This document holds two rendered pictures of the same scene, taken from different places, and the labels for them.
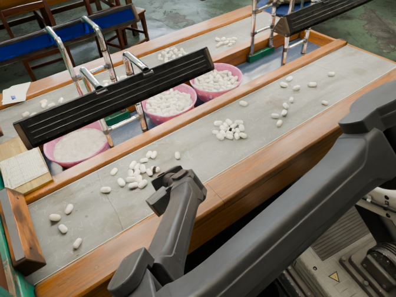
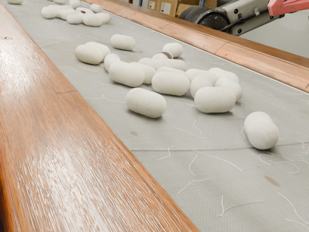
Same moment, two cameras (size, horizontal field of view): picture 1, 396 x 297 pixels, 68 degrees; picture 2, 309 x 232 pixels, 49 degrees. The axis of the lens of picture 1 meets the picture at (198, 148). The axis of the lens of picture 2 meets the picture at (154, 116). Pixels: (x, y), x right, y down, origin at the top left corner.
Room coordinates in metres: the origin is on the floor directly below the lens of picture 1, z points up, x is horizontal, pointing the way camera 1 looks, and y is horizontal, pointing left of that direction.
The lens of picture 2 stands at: (0.74, 0.56, 0.83)
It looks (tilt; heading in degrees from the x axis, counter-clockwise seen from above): 21 degrees down; 269
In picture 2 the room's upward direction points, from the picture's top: 10 degrees clockwise
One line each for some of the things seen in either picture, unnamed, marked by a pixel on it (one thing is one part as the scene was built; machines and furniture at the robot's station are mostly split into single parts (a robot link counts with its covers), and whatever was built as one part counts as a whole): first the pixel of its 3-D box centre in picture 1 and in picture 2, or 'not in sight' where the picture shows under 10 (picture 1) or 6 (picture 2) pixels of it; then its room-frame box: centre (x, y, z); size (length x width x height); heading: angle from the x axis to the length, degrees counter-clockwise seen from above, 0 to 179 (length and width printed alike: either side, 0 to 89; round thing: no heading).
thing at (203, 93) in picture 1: (215, 84); not in sight; (1.30, -0.12, 0.72); 0.27 x 0.27 x 0.10
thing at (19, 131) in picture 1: (125, 90); not in sight; (0.77, 0.20, 1.08); 0.62 x 0.08 x 0.07; 121
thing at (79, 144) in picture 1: (81, 148); not in sight; (0.92, 0.49, 0.71); 0.22 x 0.22 x 0.06
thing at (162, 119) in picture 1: (169, 106); not in sight; (1.15, 0.12, 0.72); 0.27 x 0.27 x 0.10
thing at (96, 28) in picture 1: (89, 76); not in sight; (1.18, 0.45, 0.90); 0.20 x 0.19 x 0.45; 121
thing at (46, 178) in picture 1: (22, 162); not in sight; (0.81, 0.68, 0.77); 0.33 x 0.15 x 0.01; 31
